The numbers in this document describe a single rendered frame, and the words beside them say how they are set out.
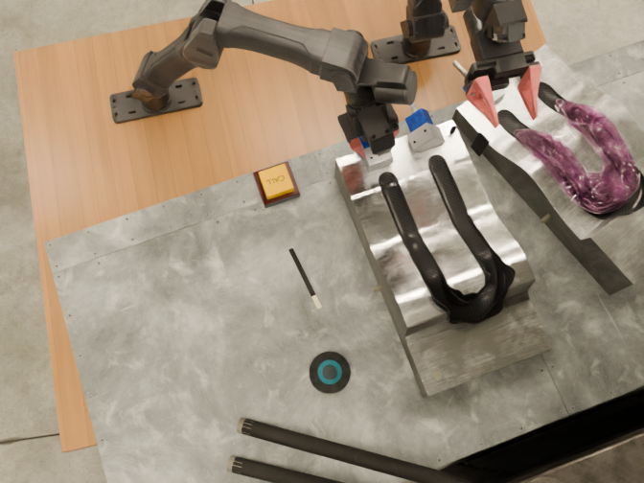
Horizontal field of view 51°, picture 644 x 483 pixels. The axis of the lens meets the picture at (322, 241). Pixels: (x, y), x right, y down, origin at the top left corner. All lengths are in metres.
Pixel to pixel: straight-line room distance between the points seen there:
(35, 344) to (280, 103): 1.22
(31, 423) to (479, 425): 1.45
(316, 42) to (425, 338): 0.59
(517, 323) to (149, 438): 0.75
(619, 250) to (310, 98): 0.72
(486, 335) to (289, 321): 0.39
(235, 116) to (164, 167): 0.19
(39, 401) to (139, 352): 0.95
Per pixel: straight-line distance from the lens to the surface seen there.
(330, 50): 1.12
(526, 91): 1.16
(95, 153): 1.55
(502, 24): 1.06
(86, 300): 1.45
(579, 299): 1.47
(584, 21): 2.78
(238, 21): 1.14
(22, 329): 2.37
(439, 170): 1.39
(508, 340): 1.35
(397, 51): 1.59
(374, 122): 1.18
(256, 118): 1.52
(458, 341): 1.33
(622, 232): 1.42
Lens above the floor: 2.15
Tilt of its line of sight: 74 degrees down
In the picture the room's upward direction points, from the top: 1 degrees clockwise
